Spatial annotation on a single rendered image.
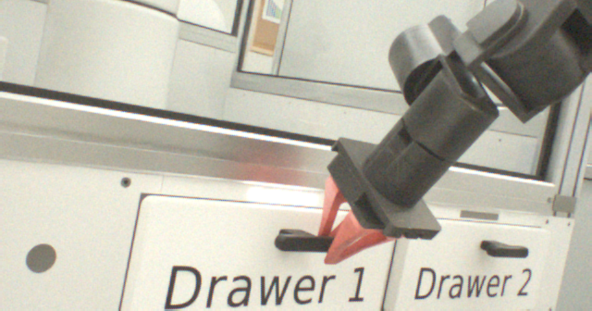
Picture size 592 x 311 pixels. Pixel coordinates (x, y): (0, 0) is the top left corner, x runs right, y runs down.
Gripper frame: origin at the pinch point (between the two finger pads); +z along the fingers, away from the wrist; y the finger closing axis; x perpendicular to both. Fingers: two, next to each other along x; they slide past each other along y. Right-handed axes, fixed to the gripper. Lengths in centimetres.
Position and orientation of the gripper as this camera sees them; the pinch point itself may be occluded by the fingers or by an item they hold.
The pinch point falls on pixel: (329, 249)
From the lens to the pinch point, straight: 61.2
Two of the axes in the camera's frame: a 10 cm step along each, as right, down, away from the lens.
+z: -5.3, 7.0, 4.8
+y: -4.0, -7.0, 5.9
